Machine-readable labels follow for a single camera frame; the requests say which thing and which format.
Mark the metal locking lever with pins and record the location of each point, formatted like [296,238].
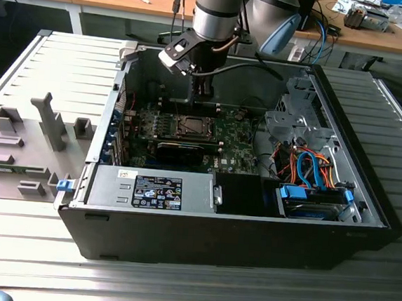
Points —
[178,113]

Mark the green motherboard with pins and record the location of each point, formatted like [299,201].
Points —
[238,150]

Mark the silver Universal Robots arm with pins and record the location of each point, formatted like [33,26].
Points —
[214,21]

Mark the black PC case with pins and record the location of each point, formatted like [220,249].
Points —
[197,238]

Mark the blue case latch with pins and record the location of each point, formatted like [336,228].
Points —
[65,186]

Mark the CPU socket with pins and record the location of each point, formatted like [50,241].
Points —
[195,137]

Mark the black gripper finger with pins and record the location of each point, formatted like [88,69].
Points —
[208,86]
[197,88]

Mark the metal heat sink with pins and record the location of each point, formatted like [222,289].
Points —
[355,17]

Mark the hard disk in blue carrier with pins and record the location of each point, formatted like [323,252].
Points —
[306,212]

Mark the black graphics card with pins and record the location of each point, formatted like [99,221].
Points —
[179,154]

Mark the grey parts rack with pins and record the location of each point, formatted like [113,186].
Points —
[27,163]

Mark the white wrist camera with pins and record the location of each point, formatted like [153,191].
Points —
[168,60]

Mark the white power strip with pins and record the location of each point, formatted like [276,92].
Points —
[295,54]

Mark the grey power supply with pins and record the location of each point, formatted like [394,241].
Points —
[110,185]

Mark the metal drive cage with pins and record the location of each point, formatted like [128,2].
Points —
[280,124]

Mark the black upright box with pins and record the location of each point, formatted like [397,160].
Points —
[307,8]

